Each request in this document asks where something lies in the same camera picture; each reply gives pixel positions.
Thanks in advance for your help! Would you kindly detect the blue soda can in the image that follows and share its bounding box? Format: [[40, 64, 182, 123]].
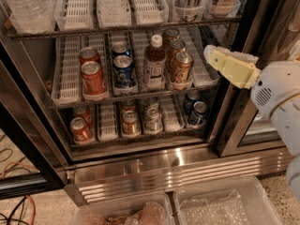
[[112, 55, 136, 88], [112, 42, 130, 58]]

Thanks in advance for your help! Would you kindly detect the right clear plastic bin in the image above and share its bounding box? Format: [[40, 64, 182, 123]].
[[173, 176, 283, 225]]

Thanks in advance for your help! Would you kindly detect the left glass fridge door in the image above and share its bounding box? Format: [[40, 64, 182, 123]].
[[0, 47, 67, 200]]

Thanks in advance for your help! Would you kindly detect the front orange soda can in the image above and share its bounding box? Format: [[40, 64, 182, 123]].
[[81, 61, 107, 96]]

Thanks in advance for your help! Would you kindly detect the right glass fridge door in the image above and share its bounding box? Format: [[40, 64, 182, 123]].
[[217, 0, 300, 157]]

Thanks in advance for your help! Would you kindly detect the bottom front gold can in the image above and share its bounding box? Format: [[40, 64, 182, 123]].
[[122, 111, 140, 135]]

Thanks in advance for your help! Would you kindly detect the black floor cable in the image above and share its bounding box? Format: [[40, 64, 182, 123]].
[[0, 196, 31, 225]]

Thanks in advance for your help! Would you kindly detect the bottom front orange can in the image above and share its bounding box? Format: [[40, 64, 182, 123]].
[[70, 117, 93, 143]]

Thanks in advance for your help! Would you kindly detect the rear blue soda can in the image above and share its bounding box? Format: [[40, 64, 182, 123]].
[[112, 42, 130, 58]]

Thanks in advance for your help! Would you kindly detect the bottom rear gold can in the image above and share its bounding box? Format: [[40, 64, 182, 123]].
[[121, 99, 136, 112]]

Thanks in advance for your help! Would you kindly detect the rear orange soda can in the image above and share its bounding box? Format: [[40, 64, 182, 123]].
[[79, 47, 100, 64]]

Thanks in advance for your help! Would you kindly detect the brown tea bottle white cap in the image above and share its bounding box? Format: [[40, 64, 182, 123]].
[[143, 35, 166, 86]]

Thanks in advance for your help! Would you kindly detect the bottom rear blue can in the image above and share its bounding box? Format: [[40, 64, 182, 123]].
[[183, 91, 201, 115]]

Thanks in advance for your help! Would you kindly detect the green can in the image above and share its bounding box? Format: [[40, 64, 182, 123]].
[[144, 107, 162, 134], [142, 97, 159, 112]]

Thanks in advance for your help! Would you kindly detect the plaid label bottle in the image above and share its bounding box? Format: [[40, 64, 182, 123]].
[[172, 0, 203, 22]]

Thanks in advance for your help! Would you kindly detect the front blue soda can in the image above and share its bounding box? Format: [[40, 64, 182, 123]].
[[112, 55, 136, 88]]

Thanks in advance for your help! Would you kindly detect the bottom front green can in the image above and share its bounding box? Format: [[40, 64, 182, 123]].
[[144, 107, 162, 134]]

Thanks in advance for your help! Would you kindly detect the bottom rear green can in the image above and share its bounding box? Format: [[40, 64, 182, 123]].
[[142, 97, 159, 112]]

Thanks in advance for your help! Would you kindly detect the orange soda can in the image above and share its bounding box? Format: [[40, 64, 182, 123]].
[[81, 61, 107, 96], [79, 47, 100, 64]]

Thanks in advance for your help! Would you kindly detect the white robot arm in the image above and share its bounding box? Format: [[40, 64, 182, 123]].
[[203, 44, 300, 200]]

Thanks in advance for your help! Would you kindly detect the steel fridge bottom grille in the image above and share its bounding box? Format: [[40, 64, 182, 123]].
[[65, 146, 292, 206]]

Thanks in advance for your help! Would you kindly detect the clear water bottle red cap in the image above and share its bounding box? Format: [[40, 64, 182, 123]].
[[5, 0, 56, 34]]

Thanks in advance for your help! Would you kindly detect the clear plastic bin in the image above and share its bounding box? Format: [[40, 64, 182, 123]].
[[69, 192, 174, 225], [173, 176, 283, 225]]

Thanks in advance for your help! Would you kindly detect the bottom front blue can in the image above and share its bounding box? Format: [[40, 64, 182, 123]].
[[188, 101, 207, 126]]

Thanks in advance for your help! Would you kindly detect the front gold coffee can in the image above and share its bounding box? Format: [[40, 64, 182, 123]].
[[171, 52, 193, 83]]

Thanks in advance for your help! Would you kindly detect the left clear plastic bin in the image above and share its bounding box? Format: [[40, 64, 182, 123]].
[[69, 192, 174, 225]]

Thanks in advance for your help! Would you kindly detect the bottom rear orange can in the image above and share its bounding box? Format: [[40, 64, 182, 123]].
[[73, 106, 93, 127]]

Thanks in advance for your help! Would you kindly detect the rear gold coffee can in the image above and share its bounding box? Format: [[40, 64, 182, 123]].
[[162, 28, 180, 48]]

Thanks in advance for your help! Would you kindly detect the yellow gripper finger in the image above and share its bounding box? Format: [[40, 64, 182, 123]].
[[203, 45, 262, 89]]

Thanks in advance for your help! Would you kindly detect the middle gold coffee can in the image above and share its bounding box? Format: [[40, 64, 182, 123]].
[[166, 38, 186, 73]]

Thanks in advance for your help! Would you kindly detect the gold coffee can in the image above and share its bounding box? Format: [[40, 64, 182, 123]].
[[162, 28, 180, 48], [166, 38, 186, 73], [171, 52, 193, 83]]

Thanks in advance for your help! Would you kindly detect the glass fridge door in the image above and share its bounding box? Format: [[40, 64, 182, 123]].
[[0, 47, 67, 200], [217, 0, 300, 157]]

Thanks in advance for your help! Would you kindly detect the orange floor cable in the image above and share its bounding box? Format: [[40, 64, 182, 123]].
[[25, 195, 37, 225]]

